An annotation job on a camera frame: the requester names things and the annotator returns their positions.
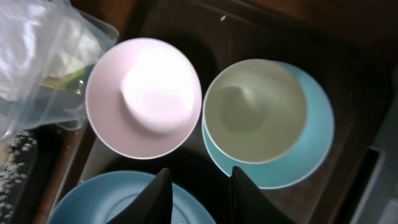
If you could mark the black plastic tray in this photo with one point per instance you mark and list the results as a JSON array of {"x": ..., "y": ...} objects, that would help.
[{"x": 15, "y": 174}]

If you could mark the clear plastic bin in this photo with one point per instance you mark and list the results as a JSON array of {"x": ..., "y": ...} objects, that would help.
[{"x": 48, "y": 50}]

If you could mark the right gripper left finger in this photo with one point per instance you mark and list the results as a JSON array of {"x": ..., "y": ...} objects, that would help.
[{"x": 153, "y": 205}]

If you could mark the light blue bowl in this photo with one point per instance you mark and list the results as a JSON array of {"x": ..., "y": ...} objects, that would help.
[{"x": 308, "y": 152}]

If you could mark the dark blue plate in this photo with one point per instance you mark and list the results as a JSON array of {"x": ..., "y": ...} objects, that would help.
[{"x": 101, "y": 198}]

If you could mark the brown plastic tray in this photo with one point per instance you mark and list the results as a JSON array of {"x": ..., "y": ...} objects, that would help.
[{"x": 340, "y": 43}]

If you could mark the pink bowl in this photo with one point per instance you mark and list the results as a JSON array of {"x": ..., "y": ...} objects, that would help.
[{"x": 143, "y": 98}]

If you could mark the green yellow snack wrapper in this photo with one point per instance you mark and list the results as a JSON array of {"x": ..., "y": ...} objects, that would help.
[{"x": 74, "y": 82}]

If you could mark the cream cup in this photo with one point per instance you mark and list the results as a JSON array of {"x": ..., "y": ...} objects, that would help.
[{"x": 255, "y": 111}]

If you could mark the grey dishwasher rack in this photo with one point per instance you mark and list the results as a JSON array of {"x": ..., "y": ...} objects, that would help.
[{"x": 378, "y": 203}]

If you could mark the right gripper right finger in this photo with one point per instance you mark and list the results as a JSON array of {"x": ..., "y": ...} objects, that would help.
[{"x": 249, "y": 205}]

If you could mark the white napkin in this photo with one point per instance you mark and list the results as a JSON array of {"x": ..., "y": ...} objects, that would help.
[{"x": 29, "y": 27}]

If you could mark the rice leftovers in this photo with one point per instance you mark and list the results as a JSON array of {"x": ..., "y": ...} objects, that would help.
[{"x": 14, "y": 174}]

